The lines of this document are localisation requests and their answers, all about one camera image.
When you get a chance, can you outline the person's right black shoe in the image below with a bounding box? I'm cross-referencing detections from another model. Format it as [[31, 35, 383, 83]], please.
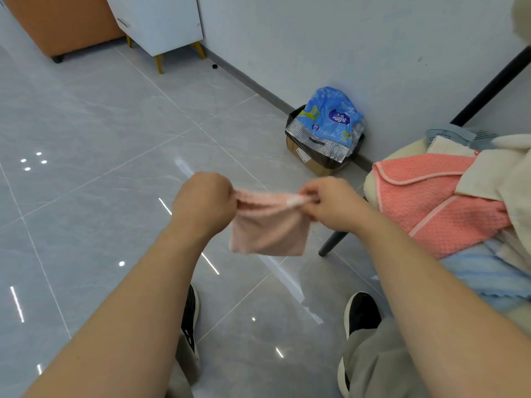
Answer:
[[337, 292, 382, 398]]

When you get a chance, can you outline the person's left black shoe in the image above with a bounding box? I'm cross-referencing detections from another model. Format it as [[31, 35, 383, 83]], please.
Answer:
[[179, 284, 201, 371]]

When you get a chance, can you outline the cream cloth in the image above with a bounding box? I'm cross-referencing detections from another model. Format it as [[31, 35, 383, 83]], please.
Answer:
[[426, 134, 531, 245]]

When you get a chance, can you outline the black chair leg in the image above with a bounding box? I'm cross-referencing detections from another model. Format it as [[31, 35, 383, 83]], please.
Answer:
[[318, 231, 350, 257]]

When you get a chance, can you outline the person's left hand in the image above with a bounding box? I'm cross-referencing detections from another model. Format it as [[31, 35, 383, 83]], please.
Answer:
[[170, 172, 239, 240]]

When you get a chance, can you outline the person's right forearm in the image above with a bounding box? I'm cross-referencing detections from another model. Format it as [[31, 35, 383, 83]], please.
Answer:
[[353, 209, 531, 398]]

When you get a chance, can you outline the black diagonal pole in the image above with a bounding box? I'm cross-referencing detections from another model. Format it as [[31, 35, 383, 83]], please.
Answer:
[[450, 45, 531, 127]]

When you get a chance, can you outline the blue plastic packaging bag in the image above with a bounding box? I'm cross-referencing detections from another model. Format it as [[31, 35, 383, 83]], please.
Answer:
[[285, 86, 366, 163]]

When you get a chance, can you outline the white cabinet with gold legs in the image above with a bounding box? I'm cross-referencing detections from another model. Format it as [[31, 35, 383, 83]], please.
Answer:
[[105, 0, 207, 75]]

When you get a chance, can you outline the coral pink waffle towel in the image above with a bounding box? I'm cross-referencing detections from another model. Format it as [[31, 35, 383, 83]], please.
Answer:
[[372, 153, 512, 260]]

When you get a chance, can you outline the cardboard box with black bag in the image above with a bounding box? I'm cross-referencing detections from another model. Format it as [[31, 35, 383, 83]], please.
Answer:
[[285, 104, 366, 177]]

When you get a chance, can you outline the orange sofa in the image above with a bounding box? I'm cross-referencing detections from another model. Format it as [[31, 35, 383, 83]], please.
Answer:
[[0, 0, 126, 64]]

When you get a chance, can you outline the light blue towel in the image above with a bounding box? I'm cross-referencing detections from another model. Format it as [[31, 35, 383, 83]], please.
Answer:
[[440, 240, 531, 313]]

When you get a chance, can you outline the person's black shoe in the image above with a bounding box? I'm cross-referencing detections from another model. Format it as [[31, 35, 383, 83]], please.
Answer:
[[337, 292, 382, 398], [179, 284, 201, 371]]

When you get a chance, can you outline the person's right hand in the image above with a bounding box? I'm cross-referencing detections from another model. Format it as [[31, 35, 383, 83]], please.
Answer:
[[298, 176, 376, 234]]

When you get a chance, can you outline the small light pink cloth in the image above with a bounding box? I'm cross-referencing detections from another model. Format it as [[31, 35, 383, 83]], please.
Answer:
[[229, 189, 315, 257]]

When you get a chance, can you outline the person's left forearm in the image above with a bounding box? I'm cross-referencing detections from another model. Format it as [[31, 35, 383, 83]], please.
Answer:
[[23, 221, 216, 398]]

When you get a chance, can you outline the grey patterned cloth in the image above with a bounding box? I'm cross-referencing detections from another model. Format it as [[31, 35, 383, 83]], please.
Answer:
[[425, 124, 498, 150]]

